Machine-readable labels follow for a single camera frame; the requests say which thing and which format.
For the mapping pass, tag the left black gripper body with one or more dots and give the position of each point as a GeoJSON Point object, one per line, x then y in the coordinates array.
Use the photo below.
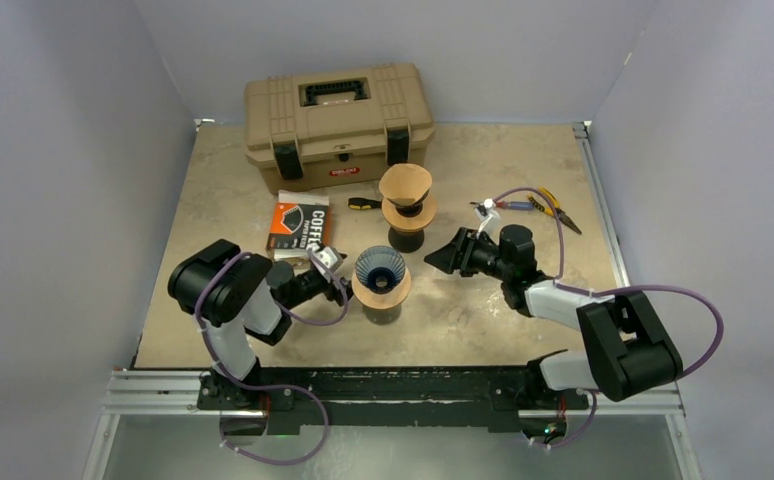
{"type": "Point", "coordinates": [325, 284]}

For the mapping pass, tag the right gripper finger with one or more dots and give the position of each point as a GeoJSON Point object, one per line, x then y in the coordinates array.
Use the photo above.
{"type": "Point", "coordinates": [449, 258]}
{"type": "Point", "coordinates": [466, 237]}

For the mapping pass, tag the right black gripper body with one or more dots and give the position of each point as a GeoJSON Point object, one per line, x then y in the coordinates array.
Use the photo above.
{"type": "Point", "coordinates": [483, 258]}

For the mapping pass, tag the brown paper coffee filter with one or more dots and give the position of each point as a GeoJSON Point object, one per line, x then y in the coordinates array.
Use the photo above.
{"type": "Point", "coordinates": [405, 184]}

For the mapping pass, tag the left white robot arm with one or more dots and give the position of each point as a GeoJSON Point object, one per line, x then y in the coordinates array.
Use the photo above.
{"type": "Point", "coordinates": [236, 296]}

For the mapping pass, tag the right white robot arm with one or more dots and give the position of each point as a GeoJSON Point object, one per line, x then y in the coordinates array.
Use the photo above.
{"type": "Point", "coordinates": [626, 348]}

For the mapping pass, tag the blue red screwdriver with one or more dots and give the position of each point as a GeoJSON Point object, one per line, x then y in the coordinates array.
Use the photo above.
{"type": "Point", "coordinates": [516, 205]}

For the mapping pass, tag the yellow black pliers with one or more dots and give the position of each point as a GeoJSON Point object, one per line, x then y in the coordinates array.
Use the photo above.
{"type": "Point", "coordinates": [554, 209]}

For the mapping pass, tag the black yellow screwdriver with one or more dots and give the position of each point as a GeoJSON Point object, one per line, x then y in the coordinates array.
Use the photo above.
{"type": "Point", "coordinates": [360, 203]}

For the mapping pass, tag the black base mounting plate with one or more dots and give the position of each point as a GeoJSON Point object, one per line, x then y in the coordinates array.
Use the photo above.
{"type": "Point", "coordinates": [501, 399]}

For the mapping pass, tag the tan plastic toolbox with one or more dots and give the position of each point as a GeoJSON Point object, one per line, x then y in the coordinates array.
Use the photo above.
{"type": "Point", "coordinates": [304, 132]}

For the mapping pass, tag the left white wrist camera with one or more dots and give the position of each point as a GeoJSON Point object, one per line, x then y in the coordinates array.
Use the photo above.
{"type": "Point", "coordinates": [325, 258]}

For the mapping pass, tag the aluminium frame rail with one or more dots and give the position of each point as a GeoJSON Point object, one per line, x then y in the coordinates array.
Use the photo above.
{"type": "Point", "coordinates": [152, 428]}

